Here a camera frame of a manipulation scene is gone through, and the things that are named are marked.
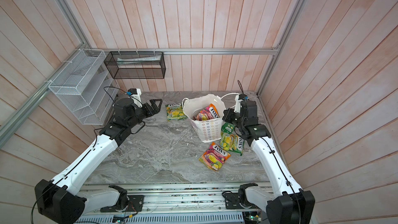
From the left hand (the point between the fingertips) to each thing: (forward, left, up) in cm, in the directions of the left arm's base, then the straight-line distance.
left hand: (157, 105), depth 77 cm
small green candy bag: (+3, -40, -26) cm, 48 cm away
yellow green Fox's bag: (-6, -40, -26) cm, 48 cm away
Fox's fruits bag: (+7, -28, -15) cm, 33 cm away
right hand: (-1, -34, -2) cm, 34 cm away
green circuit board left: (-45, +18, -31) cm, 57 cm away
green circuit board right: (-44, -46, -29) cm, 70 cm away
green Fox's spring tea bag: (+17, -4, -26) cm, 31 cm away
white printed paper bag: (-7, -25, -12) cm, 29 cm away
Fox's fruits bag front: (-16, -30, -26) cm, 43 cm away
